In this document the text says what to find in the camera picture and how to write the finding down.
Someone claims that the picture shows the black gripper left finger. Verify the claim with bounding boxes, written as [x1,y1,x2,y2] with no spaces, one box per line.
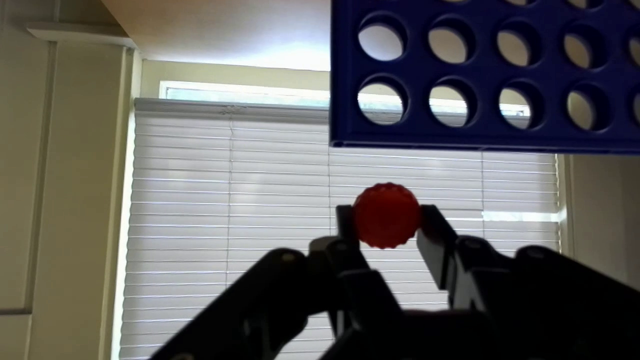
[148,203,403,360]

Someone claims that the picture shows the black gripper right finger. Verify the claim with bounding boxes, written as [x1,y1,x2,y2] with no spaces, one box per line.
[416,203,640,360]

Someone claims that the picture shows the orange game disc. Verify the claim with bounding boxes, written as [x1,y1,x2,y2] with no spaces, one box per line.
[353,182,424,249]

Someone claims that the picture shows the white window blinds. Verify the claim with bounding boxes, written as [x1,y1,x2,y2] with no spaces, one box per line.
[119,95,570,360]

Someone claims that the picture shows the blue connect four grid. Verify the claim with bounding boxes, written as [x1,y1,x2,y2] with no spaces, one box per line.
[328,0,640,156]

